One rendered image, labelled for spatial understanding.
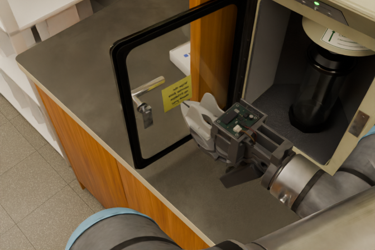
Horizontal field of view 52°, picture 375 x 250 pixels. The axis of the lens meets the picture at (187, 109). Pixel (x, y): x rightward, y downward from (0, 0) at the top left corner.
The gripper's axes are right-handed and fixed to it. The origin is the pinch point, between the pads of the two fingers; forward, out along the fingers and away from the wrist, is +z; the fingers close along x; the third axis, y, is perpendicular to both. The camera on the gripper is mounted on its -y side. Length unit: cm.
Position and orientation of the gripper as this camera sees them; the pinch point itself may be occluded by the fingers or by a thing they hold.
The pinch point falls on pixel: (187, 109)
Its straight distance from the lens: 68.5
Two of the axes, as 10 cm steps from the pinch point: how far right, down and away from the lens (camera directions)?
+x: -7.0, 5.5, -4.6
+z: -7.2, -5.4, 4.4
